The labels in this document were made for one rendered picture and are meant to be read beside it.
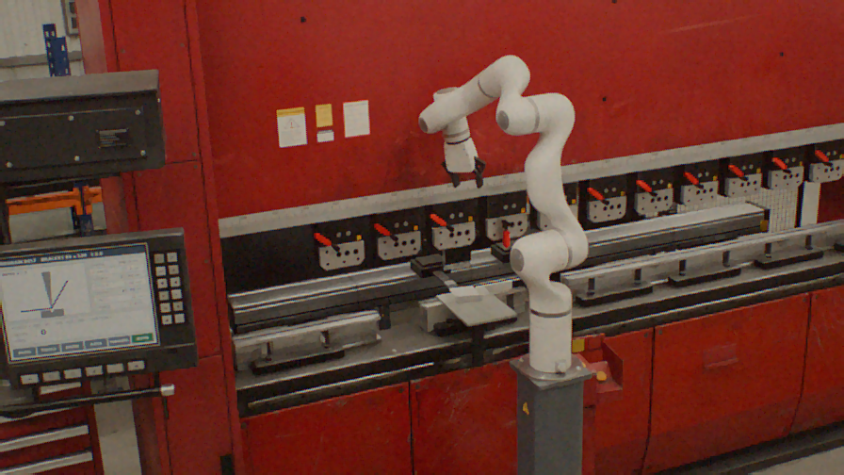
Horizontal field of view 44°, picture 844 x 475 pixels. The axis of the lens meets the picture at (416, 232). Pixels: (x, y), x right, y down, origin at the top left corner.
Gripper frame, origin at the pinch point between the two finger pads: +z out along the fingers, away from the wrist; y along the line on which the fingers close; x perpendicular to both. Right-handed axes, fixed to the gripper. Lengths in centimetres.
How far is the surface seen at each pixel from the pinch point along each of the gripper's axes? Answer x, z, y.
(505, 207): 20.2, 17.7, -2.4
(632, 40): 69, -24, 30
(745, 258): 103, 76, 45
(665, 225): 105, 64, 13
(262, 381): -67, 40, -47
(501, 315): -6.8, 43.9, 6.1
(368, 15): -8, -59, -16
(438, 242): -2.5, 20.7, -16.2
